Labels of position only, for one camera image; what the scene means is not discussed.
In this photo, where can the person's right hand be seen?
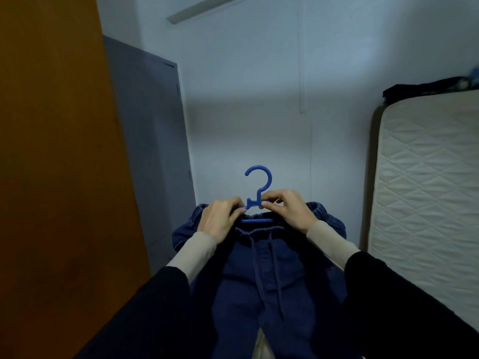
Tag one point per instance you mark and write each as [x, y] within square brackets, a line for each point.
[292, 213]

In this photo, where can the person's left hand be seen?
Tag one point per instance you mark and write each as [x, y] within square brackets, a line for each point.
[216, 218]

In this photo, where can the person's right thumb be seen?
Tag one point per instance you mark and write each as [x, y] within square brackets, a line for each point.
[275, 213]

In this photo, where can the person's left fingers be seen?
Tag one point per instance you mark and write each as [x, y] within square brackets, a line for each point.
[235, 205]

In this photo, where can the blue plastic clothes hanger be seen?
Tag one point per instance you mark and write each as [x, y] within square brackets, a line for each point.
[258, 190]

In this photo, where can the person's right forearm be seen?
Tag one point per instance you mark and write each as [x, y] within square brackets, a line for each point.
[389, 295]

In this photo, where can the person's left forearm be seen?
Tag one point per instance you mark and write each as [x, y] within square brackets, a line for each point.
[149, 302]

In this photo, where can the grey metal cabinet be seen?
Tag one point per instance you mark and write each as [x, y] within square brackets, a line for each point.
[157, 145]

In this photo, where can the white quilted mattress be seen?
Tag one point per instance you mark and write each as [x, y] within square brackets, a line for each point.
[426, 205]

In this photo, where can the orange wooden door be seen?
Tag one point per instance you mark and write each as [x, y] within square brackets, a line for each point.
[56, 175]

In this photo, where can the dark clothing pile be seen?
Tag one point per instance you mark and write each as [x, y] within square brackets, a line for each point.
[423, 89]

